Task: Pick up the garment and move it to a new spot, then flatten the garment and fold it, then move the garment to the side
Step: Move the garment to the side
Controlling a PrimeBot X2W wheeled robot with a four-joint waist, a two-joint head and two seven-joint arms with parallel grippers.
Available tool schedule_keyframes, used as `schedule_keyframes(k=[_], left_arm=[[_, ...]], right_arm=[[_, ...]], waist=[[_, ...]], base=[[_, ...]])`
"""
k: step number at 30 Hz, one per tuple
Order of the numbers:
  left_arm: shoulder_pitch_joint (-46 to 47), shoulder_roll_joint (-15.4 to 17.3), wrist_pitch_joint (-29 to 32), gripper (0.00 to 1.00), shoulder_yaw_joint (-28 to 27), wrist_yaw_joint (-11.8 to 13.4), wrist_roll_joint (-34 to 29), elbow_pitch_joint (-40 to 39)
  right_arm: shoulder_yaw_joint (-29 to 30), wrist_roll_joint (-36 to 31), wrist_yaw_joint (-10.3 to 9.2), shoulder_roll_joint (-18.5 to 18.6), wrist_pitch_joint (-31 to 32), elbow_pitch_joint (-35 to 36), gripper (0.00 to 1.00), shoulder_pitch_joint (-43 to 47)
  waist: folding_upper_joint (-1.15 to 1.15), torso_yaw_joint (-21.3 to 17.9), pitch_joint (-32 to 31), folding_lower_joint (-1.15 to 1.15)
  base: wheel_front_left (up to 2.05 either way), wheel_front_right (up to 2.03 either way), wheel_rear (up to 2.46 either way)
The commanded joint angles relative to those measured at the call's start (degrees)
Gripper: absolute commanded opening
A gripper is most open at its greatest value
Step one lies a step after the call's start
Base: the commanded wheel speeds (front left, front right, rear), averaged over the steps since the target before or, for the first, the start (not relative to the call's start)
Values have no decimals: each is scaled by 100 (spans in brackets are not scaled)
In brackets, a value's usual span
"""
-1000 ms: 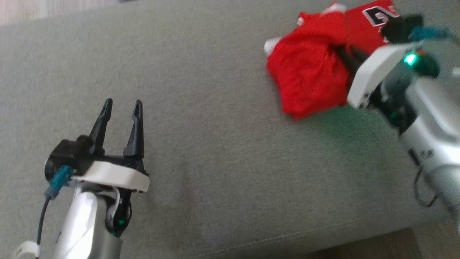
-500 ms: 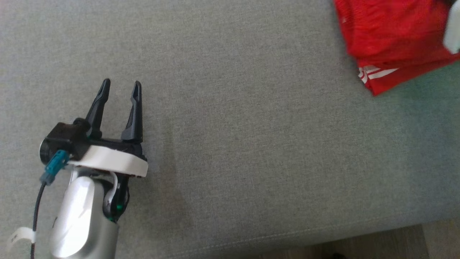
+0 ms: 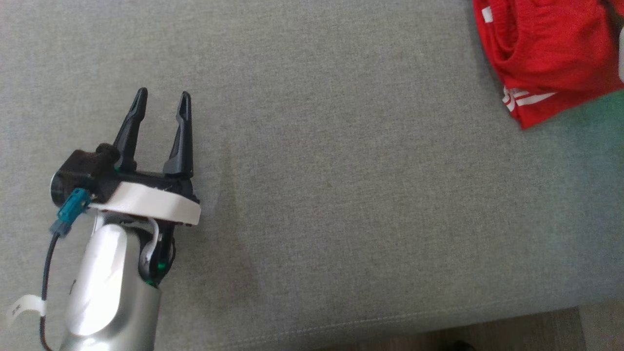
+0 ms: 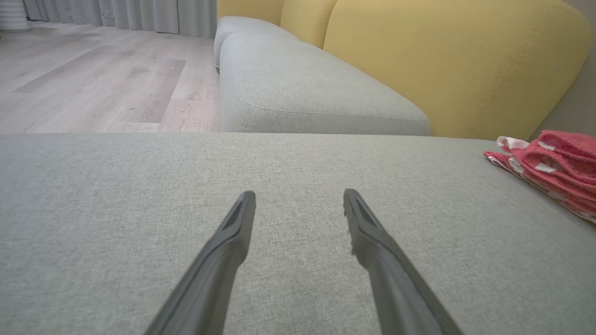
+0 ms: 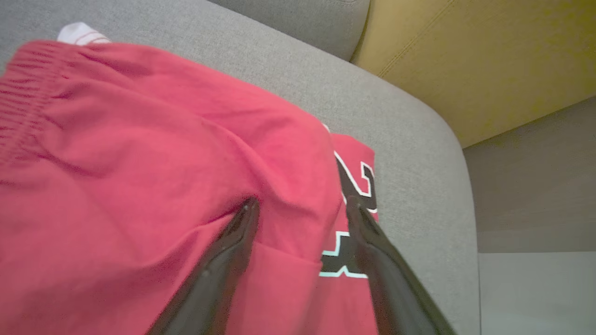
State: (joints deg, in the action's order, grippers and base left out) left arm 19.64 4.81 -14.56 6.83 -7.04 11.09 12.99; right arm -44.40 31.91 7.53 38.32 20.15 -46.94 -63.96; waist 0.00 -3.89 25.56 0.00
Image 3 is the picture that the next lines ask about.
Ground white cable label tag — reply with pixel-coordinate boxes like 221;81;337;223
6;294;46;326

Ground left black cable teal plug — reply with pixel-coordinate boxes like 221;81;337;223
39;188;92;351

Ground red jersey white sleeves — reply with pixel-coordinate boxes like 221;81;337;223
502;83;624;130

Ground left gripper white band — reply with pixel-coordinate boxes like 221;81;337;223
89;87;201;226

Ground grey sofa seat cushion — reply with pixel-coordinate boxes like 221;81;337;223
0;0;624;351

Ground red basketball shorts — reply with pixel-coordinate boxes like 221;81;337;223
472;0;624;105

